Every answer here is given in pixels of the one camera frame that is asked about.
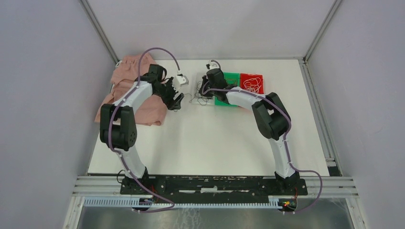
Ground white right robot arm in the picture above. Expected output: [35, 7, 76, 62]
[200, 67, 300, 195]

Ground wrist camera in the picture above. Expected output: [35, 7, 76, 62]
[206, 60, 221, 70]
[173, 74, 189, 88]

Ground long black cable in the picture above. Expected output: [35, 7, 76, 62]
[189, 80, 216, 106]

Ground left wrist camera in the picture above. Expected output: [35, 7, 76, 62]
[173, 74, 189, 88]

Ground green plastic bin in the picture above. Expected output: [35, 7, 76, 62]
[214, 72, 240, 107]

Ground white cables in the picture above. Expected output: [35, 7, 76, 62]
[243, 75, 263, 94]

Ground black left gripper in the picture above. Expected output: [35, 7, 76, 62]
[154, 77, 184, 111]

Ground red plastic bin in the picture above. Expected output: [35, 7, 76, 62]
[240, 73, 265, 94]

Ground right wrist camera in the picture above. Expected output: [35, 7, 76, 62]
[206, 60, 221, 70]

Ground clear plastic bin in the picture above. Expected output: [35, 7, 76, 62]
[188, 77, 215, 106]

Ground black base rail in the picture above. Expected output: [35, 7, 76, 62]
[120, 175, 308, 205]

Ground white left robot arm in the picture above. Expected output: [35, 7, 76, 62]
[99, 64, 188, 194]

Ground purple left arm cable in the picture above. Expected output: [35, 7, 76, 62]
[107, 47, 181, 214]

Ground pink cloth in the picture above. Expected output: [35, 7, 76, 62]
[95, 53, 169, 126]

